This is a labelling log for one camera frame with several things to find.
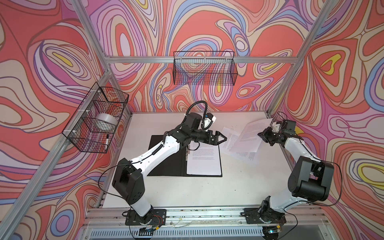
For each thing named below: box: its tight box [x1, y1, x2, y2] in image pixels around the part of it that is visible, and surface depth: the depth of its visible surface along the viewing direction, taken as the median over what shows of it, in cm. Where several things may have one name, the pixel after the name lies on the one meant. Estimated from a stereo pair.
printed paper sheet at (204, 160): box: [186, 142, 222, 176], surface depth 95 cm
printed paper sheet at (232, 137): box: [219, 127, 260, 162], surface depth 101 cm
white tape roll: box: [95, 113, 118, 126], surface depth 75 cm
